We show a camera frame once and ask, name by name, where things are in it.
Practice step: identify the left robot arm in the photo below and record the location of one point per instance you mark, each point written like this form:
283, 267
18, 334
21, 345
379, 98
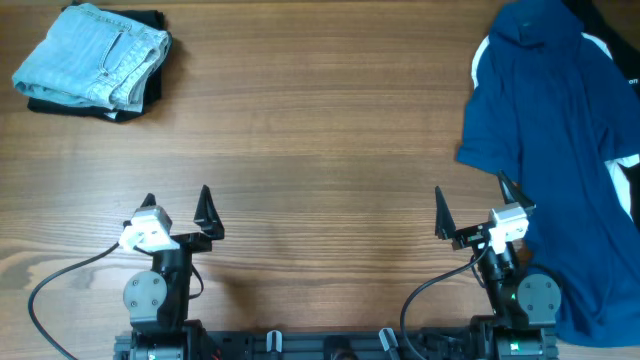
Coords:
158, 299

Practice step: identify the folded light blue jeans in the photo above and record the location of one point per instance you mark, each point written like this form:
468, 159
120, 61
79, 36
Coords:
90, 55

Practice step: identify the black printed garment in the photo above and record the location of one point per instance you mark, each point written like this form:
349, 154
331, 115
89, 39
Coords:
625, 57

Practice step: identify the folded black garment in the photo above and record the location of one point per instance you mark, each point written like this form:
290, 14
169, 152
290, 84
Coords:
145, 90

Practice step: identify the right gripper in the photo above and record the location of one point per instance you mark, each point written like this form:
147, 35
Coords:
473, 234

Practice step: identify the blue polo shirt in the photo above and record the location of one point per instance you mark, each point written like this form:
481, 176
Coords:
550, 109

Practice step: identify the white t-shirt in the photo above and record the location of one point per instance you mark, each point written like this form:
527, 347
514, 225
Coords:
615, 167

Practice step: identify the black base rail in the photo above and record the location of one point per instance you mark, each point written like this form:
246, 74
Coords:
427, 343

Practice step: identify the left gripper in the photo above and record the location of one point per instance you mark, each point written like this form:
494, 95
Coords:
208, 218

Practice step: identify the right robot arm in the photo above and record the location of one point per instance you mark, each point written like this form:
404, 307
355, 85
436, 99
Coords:
524, 305

